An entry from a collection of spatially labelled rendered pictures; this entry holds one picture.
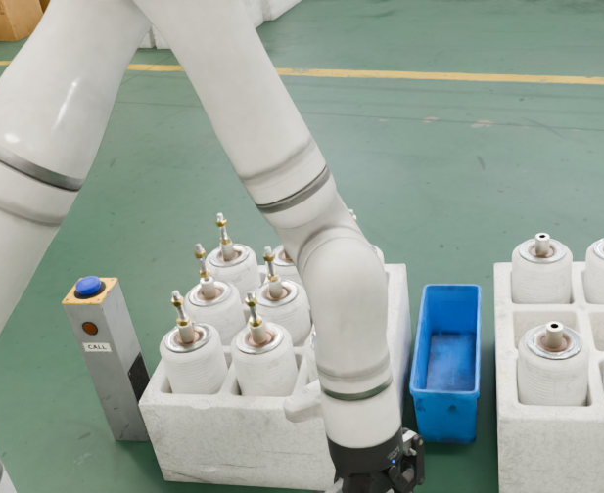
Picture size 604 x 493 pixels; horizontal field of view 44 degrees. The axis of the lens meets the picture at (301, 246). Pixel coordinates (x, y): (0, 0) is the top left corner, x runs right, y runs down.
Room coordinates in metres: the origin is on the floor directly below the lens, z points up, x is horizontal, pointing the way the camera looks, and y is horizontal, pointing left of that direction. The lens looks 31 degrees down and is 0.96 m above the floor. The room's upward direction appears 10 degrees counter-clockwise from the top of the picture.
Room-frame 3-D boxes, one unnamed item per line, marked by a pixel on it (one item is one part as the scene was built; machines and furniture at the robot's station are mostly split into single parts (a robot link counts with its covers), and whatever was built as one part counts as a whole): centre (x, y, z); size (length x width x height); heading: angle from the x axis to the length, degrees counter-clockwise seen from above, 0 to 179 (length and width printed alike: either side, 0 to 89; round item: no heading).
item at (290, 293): (1.03, 0.05, 0.25); 0.08 x 0.08 x 0.01
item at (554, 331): (0.80, -0.33, 0.26); 0.02 x 0.02 x 0.03
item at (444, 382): (1.02, -0.23, 0.06); 0.30 x 0.11 x 0.12; 163
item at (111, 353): (1.04, 0.35, 0.16); 0.07 x 0.07 x 0.31; 74
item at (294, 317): (1.03, 0.05, 0.16); 0.10 x 0.10 x 0.18
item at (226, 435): (1.03, 0.05, 0.09); 0.39 x 0.39 x 0.18; 74
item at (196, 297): (1.06, 0.17, 0.25); 0.08 x 0.08 x 0.01
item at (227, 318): (1.06, 0.17, 0.16); 0.10 x 0.10 x 0.18
